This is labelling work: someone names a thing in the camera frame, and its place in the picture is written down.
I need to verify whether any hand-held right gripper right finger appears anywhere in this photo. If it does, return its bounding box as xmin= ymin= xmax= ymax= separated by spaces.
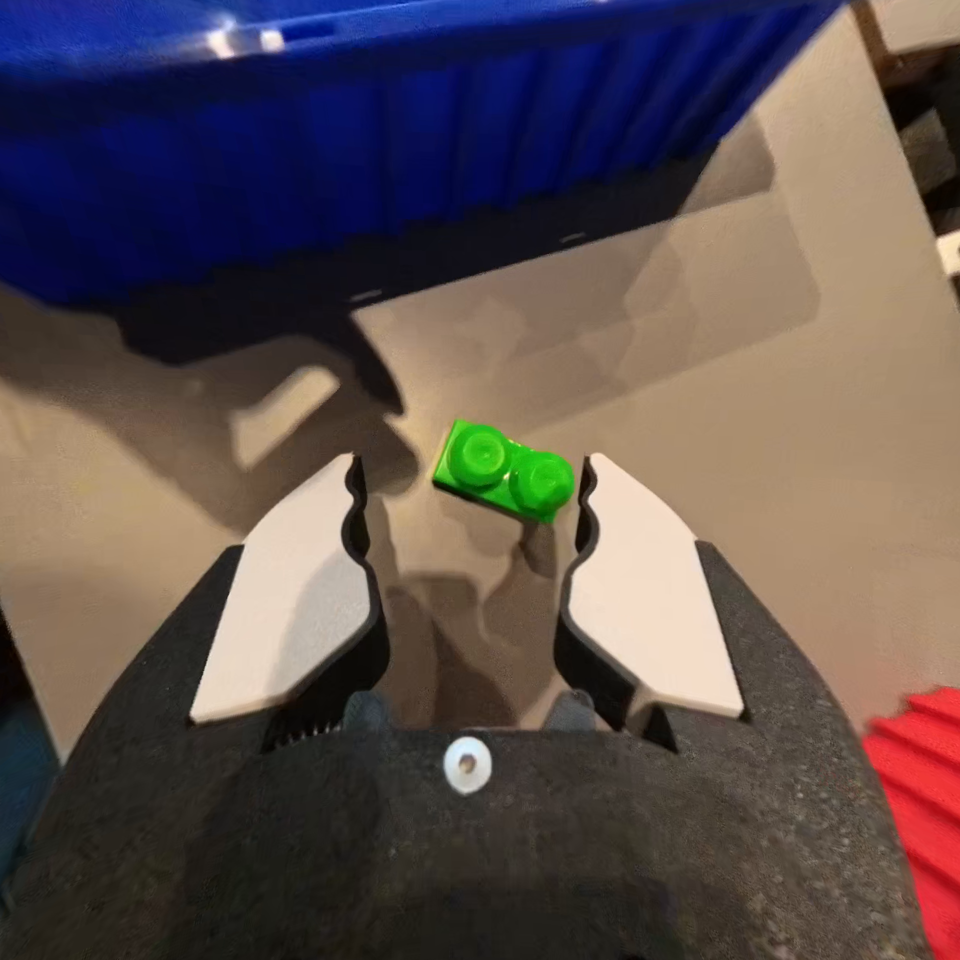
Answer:
xmin=555 ymin=452 xmax=745 ymax=751

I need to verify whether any red plastic bin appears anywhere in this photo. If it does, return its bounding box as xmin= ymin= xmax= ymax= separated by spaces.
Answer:
xmin=862 ymin=688 xmax=960 ymax=960

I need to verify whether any blue plastic bin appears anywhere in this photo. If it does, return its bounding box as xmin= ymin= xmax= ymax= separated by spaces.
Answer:
xmin=0 ymin=0 xmax=852 ymax=309

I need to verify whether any dark shelf unit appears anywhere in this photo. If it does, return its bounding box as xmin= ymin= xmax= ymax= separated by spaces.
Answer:
xmin=855 ymin=0 xmax=960 ymax=301

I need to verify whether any green two-stud mega block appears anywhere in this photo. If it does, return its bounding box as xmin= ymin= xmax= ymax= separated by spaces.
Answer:
xmin=432 ymin=418 xmax=577 ymax=525

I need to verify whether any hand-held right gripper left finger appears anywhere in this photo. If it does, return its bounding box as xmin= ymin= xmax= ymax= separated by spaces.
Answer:
xmin=189 ymin=452 xmax=391 ymax=751

